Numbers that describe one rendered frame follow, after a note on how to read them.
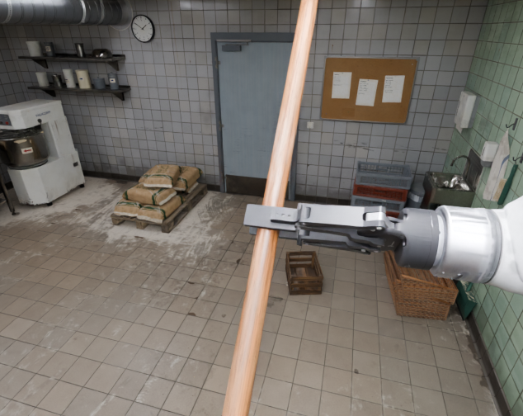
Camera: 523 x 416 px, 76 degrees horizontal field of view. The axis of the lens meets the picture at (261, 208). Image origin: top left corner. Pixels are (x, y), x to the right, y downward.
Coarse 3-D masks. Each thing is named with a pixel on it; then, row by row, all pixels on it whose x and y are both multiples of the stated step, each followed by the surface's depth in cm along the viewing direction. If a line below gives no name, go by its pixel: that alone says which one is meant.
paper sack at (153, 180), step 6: (156, 168) 438; (174, 168) 443; (180, 168) 463; (150, 174) 419; (156, 174) 419; (162, 174) 419; (168, 174) 423; (174, 174) 431; (150, 180) 413; (156, 180) 413; (162, 180) 414; (168, 180) 415; (174, 180) 430; (144, 186) 413; (150, 186) 413; (156, 186) 413; (162, 186) 413; (168, 186) 414
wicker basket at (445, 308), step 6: (390, 258) 309; (432, 300) 278; (438, 300) 276; (426, 306) 282; (432, 306) 281; (444, 306) 278; (420, 312) 286; (426, 312) 285; (432, 312) 283; (438, 312) 282; (444, 312) 280
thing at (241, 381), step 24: (312, 0) 59; (312, 24) 58; (288, 72) 54; (288, 96) 52; (288, 120) 50; (288, 144) 49; (288, 168) 48; (264, 240) 44; (264, 264) 43; (264, 288) 42; (264, 312) 42; (240, 336) 40; (240, 360) 39; (240, 384) 38; (240, 408) 37
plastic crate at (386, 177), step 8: (368, 168) 419; (376, 168) 415; (392, 168) 411; (400, 168) 408; (408, 168) 397; (360, 176) 385; (368, 176) 382; (376, 176) 380; (384, 176) 377; (392, 176) 375; (400, 176) 410; (408, 176) 393; (360, 184) 390; (368, 184) 387; (376, 184) 384; (384, 184) 382; (392, 184) 380; (400, 184) 388; (408, 184) 375
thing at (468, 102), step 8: (464, 96) 336; (472, 96) 324; (480, 96) 324; (464, 104) 332; (472, 104) 327; (456, 112) 356; (464, 112) 332; (472, 112) 331; (456, 120) 353; (464, 120) 335; (472, 120) 334; (456, 128) 359
